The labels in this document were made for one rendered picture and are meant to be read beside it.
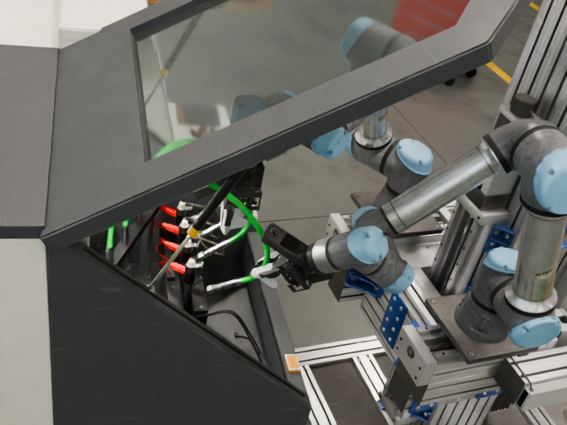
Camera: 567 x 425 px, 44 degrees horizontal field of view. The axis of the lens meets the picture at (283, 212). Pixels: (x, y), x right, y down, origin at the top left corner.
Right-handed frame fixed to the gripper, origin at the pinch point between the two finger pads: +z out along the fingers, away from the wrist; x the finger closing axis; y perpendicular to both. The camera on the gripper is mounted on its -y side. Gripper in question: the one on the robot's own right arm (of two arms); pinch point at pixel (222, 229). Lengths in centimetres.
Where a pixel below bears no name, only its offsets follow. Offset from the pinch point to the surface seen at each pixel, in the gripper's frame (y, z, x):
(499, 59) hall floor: 327, 121, 395
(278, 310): 18.0, 26.4, -2.2
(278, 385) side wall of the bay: 9.7, 17.7, -34.0
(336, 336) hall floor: 78, 121, 73
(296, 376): 17.8, 26.4, -24.8
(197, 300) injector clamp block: -4.1, 23.4, -0.4
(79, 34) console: -34, -32, 36
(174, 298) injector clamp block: -9.9, 23.4, 0.8
